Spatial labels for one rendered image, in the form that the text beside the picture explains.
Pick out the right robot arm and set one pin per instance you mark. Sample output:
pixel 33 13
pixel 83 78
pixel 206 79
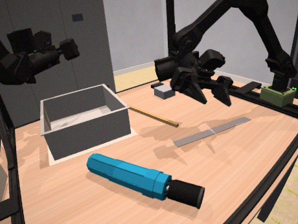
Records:
pixel 14 67

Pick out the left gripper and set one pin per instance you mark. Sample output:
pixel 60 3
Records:
pixel 191 83

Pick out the thin wooden stick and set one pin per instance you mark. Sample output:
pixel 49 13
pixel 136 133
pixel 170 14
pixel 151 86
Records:
pixel 151 115

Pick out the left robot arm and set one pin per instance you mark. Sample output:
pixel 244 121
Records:
pixel 188 38

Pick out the grey flat bar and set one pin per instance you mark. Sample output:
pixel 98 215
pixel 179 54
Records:
pixel 209 132

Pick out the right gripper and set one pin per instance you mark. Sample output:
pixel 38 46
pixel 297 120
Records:
pixel 69 50

